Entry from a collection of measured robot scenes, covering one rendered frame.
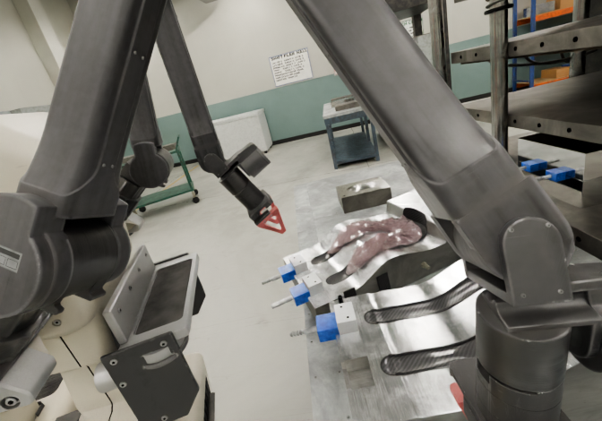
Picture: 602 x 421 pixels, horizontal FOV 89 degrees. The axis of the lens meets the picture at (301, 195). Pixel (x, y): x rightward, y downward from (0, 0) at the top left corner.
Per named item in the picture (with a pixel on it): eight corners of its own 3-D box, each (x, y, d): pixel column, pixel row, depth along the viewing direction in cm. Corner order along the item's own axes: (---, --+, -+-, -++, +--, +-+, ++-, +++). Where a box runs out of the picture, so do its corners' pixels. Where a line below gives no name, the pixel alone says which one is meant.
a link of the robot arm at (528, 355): (462, 279, 25) (499, 333, 20) (554, 268, 24) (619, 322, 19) (464, 342, 27) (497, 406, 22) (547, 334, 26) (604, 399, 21)
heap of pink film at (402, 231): (351, 279, 76) (346, 253, 73) (322, 249, 92) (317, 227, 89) (436, 241, 82) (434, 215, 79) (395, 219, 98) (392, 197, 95)
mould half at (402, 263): (320, 327, 72) (309, 288, 68) (287, 272, 95) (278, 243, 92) (484, 248, 84) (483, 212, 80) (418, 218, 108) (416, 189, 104)
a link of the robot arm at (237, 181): (215, 176, 77) (215, 181, 71) (236, 157, 77) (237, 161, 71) (235, 194, 79) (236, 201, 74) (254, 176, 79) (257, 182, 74)
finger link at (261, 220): (289, 216, 84) (266, 193, 80) (296, 227, 77) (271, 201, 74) (270, 233, 84) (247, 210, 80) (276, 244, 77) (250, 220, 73)
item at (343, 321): (293, 355, 58) (286, 333, 56) (293, 335, 63) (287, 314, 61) (361, 341, 58) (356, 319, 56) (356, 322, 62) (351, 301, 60)
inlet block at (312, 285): (277, 322, 73) (270, 304, 71) (271, 309, 77) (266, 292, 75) (326, 299, 76) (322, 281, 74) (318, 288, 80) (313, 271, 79)
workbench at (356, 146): (333, 170, 457) (321, 110, 427) (331, 143, 633) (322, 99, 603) (381, 160, 446) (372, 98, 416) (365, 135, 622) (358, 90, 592)
